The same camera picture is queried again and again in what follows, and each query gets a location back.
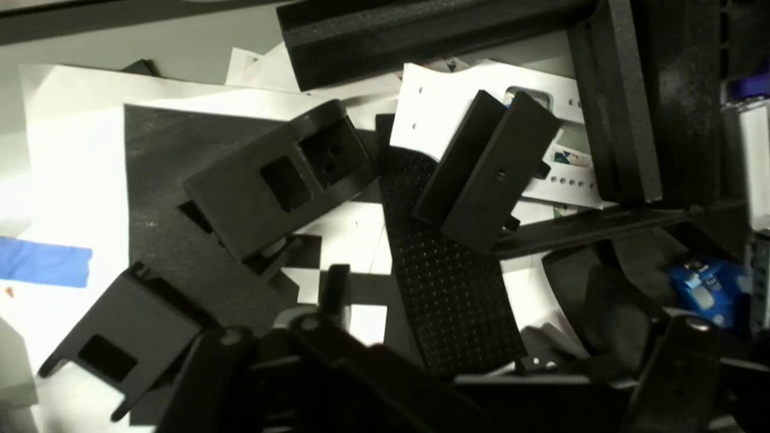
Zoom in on black tube part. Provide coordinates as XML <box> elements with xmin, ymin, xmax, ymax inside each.
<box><xmin>277</xmin><ymin>0</ymin><xmax>598</xmax><ymax>90</ymax></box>

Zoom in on blue tape strip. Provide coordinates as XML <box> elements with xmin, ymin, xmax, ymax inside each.
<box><xmin>0</xmin><ymin>239</ymin><xmax>90</xmax><ymax>289</ymax></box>

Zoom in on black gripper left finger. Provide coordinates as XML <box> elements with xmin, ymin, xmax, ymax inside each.
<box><xmin>155</xmin><ymin>309</ymin><xmax>498</xmax><ymax>433</ymax></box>

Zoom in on black perforated curved plate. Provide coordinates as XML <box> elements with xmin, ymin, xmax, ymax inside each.
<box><xmin>374</xmin><ymin>116</ymin><xmax>526</xmax><ymax>378</ymax></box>

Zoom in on black bracket part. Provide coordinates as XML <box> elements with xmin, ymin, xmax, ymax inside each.
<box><xmin>413</xmin><ymin>91</ymin><xmax>561</xmax><ymax>252</ymax></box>

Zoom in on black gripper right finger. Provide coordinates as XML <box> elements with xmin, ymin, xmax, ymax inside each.
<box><xmin>620</xmin><ymin>312</ymin><xmax>770</xmax><ymax>433</ymax></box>

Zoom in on blue small device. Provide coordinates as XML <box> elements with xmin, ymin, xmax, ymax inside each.
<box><xmin>668</xmin><ymin>257</ymin><xmax>748</xmax><ymax>333</ymax></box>

